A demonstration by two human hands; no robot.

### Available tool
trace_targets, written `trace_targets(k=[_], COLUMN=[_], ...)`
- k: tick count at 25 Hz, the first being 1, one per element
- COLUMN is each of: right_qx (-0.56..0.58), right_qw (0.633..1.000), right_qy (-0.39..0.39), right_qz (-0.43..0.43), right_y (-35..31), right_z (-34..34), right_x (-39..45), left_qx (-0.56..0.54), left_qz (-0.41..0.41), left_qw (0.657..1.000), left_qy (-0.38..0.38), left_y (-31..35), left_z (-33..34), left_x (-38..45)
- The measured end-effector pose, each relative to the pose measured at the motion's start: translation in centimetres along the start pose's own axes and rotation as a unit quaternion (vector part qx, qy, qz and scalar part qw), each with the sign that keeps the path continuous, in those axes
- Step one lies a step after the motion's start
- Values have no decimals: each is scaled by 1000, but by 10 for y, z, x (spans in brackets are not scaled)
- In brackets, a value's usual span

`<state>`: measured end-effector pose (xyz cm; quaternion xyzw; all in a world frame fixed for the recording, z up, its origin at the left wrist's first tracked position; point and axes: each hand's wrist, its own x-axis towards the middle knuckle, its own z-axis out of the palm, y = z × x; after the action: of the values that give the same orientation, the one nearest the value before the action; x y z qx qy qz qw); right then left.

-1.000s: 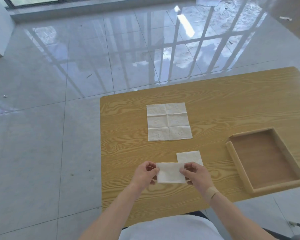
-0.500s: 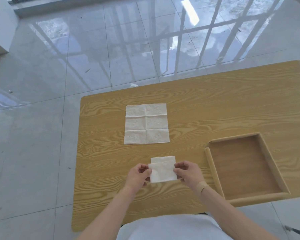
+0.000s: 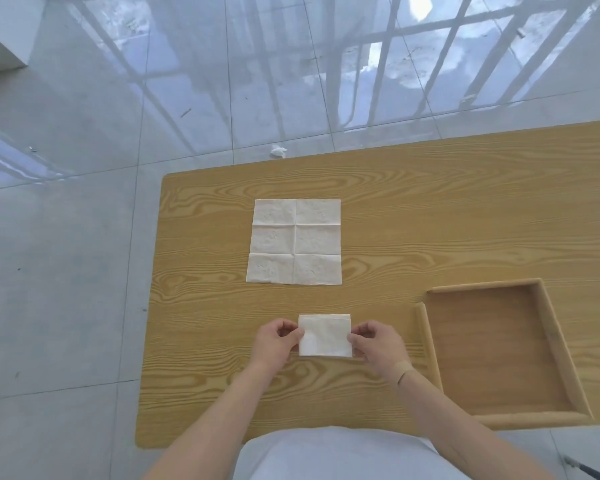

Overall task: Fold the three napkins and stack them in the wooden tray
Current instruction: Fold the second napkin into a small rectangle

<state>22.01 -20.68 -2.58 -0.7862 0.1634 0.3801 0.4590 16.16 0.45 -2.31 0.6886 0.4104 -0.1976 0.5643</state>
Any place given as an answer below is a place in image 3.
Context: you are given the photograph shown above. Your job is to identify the white shirt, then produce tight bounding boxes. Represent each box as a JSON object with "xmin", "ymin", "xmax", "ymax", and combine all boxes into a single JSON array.
[{"xmin": 232, "ymin": 426, "xmax": 473, "ymax": 480}]

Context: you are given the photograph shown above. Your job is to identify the wooden tray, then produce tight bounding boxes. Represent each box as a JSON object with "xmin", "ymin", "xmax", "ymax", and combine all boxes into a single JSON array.
[{"xmin": 413, "ymin": 278, "xmax": 595, "ymax": 429}]

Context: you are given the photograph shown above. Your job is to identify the person's left forearm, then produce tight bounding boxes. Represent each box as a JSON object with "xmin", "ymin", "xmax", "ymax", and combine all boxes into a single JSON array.
[{"xmin": 142, "ymin": 363, "xmax": 281, "ymax": 480}]

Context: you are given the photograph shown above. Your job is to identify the beige adhesive bandage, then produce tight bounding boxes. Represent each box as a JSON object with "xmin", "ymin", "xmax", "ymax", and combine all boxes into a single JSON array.
[{"xmin": 391, "ymin": 359, "xmax": 416, "ymax": 388}]

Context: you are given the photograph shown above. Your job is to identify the person's right hand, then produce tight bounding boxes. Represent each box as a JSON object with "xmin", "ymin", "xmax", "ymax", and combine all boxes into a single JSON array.
[{"xmin": 347, "ymin": 319, "xmax": 413, "ymax": 385}]

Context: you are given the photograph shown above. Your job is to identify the grey orange chair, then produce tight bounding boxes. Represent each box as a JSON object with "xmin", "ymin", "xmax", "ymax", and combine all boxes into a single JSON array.
[{"xmin": 562, "ymin": 455, "xmax": 600, "ymax": 480}]

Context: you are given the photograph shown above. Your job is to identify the white paper napkin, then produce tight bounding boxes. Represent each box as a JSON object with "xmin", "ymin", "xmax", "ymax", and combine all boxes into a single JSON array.
[
  {"xmin": 298, "ymin": 314, "xmax": 353, "ymax": 357},
  {"xmin": 245, "ymin": 198, "xmax": 343, "ymax": 285}
]

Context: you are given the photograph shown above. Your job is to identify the person's left hand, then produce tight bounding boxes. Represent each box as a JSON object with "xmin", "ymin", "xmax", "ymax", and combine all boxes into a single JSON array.
[{"xmin": 249, "ymin": 318, "xmax": 306, "ymax": 377}]

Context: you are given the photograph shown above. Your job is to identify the person's right forearm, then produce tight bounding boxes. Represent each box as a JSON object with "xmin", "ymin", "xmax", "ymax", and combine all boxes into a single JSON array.
[{"xmin": 395, "ymin": 368, "xmax": 556, "ymax": 480}]

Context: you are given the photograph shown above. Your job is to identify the white square pillar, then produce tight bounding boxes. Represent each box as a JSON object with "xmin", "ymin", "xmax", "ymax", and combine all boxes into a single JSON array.
[{"xmin": 0, "ymin": 0, "xmax": 49, "ymax": 75}]

